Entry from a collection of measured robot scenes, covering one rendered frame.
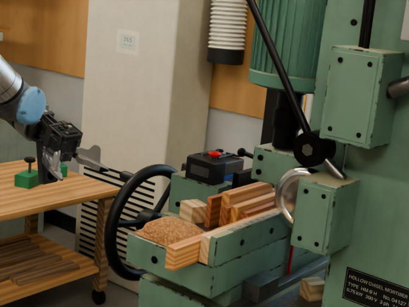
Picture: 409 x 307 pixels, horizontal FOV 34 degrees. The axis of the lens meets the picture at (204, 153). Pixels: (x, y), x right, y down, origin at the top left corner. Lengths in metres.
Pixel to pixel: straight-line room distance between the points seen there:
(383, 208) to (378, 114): 0.18
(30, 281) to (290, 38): 1.79
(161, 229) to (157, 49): 1.64
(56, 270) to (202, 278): 1.69
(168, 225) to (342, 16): 0.49
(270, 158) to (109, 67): 1.76
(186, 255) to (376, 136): 0.38
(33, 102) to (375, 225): 0.84
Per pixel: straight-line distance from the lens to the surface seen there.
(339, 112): 1.08
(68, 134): 1.67
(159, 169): 1.58
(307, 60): 1.26
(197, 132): 2.99
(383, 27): 1.14
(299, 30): 1.25
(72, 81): 3.65
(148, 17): 2.86
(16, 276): 2.79
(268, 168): 1.35
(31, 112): 1.62
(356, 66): 1.07
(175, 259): 1.15
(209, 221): 1.36
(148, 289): 1.37
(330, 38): 1.23
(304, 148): 1.15
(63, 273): 2.86
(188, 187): 1.48
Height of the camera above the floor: 1.36
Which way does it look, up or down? 14 degrees down
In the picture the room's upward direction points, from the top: 6 degrees clockwise
